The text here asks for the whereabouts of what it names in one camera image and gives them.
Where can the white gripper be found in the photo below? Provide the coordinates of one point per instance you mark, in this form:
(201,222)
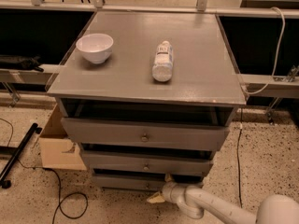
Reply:
(168,191)

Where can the grey bottom drawer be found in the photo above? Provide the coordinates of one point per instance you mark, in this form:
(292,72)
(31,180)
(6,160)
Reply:
(128,182)

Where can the grey drawer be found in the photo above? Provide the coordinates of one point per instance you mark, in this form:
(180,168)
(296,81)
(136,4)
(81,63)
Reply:
(146,163)
(128,182)
(138,134)

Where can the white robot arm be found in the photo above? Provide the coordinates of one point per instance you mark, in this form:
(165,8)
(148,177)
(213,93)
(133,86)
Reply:
(192,201)

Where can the grey middle drawer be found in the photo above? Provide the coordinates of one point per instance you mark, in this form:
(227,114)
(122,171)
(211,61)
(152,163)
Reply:
(146,163)

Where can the grey drawer cabinet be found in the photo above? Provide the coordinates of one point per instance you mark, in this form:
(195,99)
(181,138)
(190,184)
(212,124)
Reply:
(203,90)

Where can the grey top drawer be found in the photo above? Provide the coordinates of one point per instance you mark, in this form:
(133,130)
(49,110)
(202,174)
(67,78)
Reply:
(138,134)

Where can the cardboard box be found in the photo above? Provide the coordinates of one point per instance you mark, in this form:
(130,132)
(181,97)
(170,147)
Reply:
(56,149)

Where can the white plastic bottle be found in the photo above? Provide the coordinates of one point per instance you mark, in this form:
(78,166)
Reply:
(162,68)

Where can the white ceramic bowl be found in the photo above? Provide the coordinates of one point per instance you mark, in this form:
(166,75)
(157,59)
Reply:
(95,48)

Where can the black metal stand bar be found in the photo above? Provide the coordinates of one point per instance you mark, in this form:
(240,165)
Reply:
(15,153)

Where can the black cloth bundle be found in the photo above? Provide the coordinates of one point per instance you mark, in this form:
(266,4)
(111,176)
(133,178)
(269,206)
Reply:
(20,63)

